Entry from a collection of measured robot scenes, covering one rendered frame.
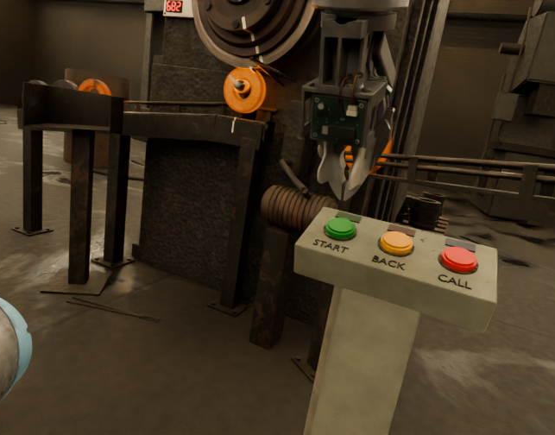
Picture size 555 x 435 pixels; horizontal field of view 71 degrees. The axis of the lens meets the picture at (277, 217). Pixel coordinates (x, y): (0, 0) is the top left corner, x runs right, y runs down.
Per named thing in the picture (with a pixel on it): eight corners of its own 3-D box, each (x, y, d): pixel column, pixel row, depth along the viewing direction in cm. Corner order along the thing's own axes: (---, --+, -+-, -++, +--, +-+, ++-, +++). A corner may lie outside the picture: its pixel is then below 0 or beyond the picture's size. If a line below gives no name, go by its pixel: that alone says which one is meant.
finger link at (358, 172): (330, 217, 46) (337, 142, 41) (345, 194, 50) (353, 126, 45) (356, 223, 45) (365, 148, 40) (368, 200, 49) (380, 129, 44)
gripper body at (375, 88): (297, 142, 41) (300, 15, 35) (324, 119, 48) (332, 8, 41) (368, 155, 38) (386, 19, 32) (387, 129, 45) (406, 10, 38)
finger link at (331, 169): (305, 211, 47) (309, 138, 42) (323, 189, 52) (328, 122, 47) (330, 217, 46) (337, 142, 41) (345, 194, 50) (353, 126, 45)
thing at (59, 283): (45, 268, 158) (47, 85, 140) (114, 274, 163) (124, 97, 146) (23, 292, 138) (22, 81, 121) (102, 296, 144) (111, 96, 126)
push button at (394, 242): (382, 238, 53) (385, 227, 52) (413, 246, 51) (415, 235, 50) (375, 254, 50) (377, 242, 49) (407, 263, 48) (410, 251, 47)
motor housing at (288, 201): (255, 324, 141) (279, 181, 128) (312, 347, 133) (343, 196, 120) (237, 341, 130) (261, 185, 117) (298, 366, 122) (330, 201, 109)
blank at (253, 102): (274, 89, 134) (270, 87, 131) (247, 122, 140) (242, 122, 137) (246, 58, 136) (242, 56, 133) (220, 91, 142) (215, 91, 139)
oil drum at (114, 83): (97, 157, 439) (101, 74, 417) (138, 167, 417) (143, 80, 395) (48, 158, 386) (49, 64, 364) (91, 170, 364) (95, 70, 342)
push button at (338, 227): (331, 224, 56) (331, 213, 55) (357, 231, 54) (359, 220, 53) (320, 239, 52) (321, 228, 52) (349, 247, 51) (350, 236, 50)
